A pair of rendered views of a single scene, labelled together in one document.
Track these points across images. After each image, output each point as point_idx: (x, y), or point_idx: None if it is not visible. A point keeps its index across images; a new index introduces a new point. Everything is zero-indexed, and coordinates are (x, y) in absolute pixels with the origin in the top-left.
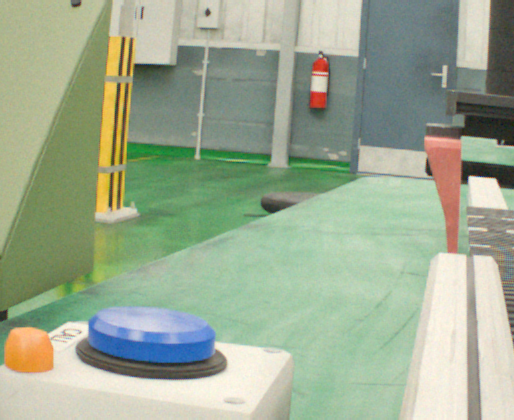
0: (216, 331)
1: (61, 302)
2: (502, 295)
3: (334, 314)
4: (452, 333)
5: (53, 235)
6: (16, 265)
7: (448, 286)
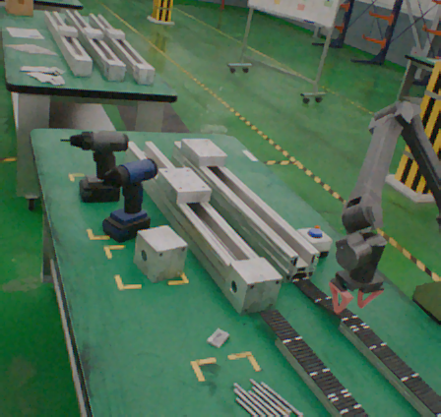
0: (389, 312)
1: (419, 309)
2: (296, 239)
3: (397, 338)
4: (286, 224)
5: (438, 305)
6: (420, 294)
7: (301, 237)
